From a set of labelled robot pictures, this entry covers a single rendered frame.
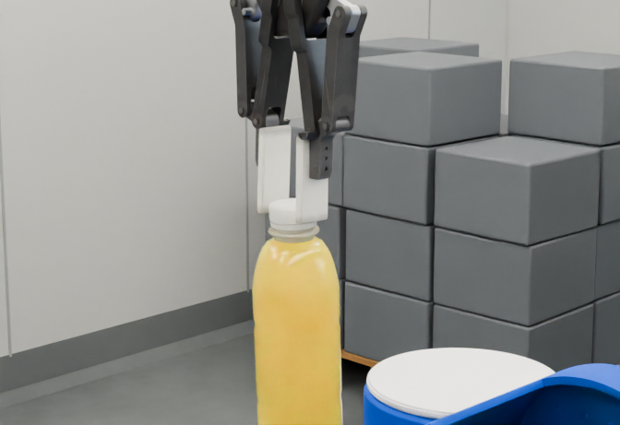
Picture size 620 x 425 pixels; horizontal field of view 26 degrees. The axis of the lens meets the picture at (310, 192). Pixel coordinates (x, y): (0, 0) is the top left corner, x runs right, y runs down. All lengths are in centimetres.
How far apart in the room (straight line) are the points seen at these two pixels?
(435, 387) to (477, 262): 247
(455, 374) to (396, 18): 419
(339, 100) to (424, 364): 100
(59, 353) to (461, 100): 173
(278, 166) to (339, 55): 12
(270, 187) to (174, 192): 413
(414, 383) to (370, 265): 277
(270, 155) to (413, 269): 346
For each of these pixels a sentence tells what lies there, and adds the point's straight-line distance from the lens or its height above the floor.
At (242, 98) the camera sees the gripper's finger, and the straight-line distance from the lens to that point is 109.
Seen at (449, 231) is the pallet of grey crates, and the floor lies 66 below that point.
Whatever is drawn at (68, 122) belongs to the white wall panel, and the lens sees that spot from 487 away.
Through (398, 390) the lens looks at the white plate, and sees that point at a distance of 188.
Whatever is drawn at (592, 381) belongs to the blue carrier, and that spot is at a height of 123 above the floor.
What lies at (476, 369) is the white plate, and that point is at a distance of 197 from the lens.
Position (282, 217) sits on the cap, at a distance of 106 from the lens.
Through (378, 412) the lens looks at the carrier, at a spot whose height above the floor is 101.
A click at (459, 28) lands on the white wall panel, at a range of 639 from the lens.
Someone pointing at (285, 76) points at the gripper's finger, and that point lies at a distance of 108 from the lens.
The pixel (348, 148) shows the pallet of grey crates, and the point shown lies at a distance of 464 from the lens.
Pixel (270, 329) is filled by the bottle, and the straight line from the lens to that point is 108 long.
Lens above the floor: 169
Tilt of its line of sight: 12 degrees down
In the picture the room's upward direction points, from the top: straight up
